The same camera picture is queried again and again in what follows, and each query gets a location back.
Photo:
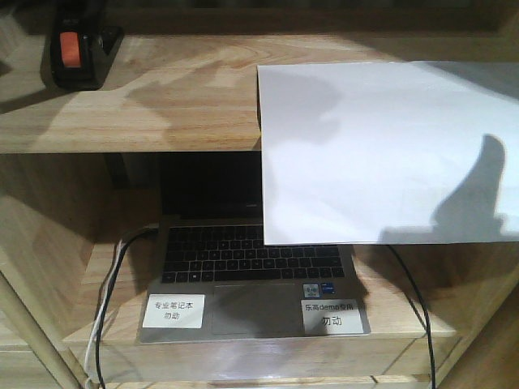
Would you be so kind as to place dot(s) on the white paper sheet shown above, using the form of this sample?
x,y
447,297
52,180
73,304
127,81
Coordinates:
x,y
390,152

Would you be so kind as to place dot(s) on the black stapler with orange tab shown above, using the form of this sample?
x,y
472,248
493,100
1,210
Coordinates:
x,y
82,46

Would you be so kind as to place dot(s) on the silver laptop computer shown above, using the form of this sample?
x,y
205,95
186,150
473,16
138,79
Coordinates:
x,y
211,242

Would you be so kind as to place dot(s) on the white label sticker right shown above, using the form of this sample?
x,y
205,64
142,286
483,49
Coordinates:
x,y
330,317

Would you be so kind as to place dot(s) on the white label sticker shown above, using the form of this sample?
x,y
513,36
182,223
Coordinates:
x,y
330,317
177,311

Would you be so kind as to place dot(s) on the wooden upper shelf board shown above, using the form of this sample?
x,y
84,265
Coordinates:
x,y
192,92

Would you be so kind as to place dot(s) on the white label sticker left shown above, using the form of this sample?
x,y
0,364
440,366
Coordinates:
x,y
177,311

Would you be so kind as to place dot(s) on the cream vertical pole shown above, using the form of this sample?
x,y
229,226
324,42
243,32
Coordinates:
x,y
30,331

